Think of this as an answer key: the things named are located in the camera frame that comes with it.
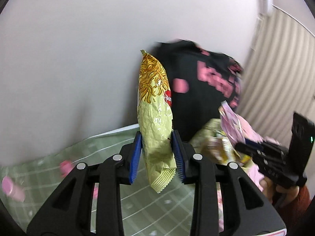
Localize yellow noodle snack wrapper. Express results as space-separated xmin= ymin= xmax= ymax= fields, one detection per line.
xmin=137 ymin=50 xmax=176 ymax=193

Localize yellow trash bag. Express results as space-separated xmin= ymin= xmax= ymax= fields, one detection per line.
xmin=190 ymin=119 xmax=254 ymax=170

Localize person right hand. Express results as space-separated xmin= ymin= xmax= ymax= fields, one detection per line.
xmin=259 ymin=177 xmax=299 ymax=207

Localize pink floral bedsheet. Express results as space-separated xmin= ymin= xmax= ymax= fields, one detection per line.
xmin=216 ymin=115 xmax=269 ymax=231

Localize pink candy wrapper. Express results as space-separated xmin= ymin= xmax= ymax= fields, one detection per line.
xmin=219 ymin=101 xmax=246 ymax=151

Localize pink toy figure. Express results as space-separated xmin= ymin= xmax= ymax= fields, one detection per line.
xmin=60 ymin=160 xmax=74 ymax=178

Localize white window blinds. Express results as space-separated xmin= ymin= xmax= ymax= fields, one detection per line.
xmin=237 ymin=7 xmax=314 ymax=146

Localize green grid tablecloth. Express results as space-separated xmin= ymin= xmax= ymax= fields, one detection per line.
xmin=1 ymin=124 xmax=194 ymax=235

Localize pink small bottle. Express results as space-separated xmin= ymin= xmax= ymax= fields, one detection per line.
xmin=2 ymin=176 xmax=26 ymax=202

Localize white air conditioner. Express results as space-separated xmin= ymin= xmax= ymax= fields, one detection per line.
xmin=254 ymin=0 xmax=274 ymax=18

